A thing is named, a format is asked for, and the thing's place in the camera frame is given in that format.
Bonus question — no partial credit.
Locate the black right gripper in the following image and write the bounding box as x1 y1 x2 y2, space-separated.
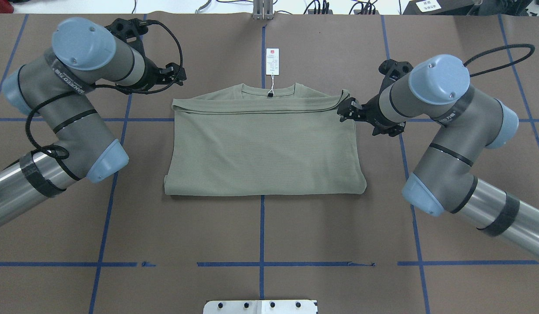
337 96 405 137

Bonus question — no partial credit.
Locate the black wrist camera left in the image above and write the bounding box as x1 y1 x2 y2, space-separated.
105 18 149 43

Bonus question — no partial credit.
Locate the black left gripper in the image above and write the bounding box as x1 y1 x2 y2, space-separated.
138 57 187 92

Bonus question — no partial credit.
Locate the aluminium frame post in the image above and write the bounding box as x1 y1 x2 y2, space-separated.
253 0 275 20

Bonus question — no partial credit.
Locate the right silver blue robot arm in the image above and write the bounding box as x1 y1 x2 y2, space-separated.
337 54 539 260

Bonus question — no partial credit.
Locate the white paper price tag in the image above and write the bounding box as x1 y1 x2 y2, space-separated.
265 48 280 76

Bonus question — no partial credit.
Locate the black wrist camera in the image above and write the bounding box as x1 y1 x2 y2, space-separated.
378 59 414 92
105 18 149 43

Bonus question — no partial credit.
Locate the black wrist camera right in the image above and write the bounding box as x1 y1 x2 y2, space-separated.
378 59 414 92

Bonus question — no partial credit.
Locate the red cylindrical bottle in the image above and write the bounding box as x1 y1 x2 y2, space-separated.
0 0 14 14

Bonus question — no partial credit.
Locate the olive green long-sleeve shirt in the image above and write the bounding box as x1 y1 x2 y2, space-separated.
164 83 367 197

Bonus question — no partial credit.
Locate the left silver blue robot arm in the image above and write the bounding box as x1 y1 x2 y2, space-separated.
0 17 187 227

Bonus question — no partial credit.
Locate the white camera mast with base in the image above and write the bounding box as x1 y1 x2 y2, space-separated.
202 300 319 314

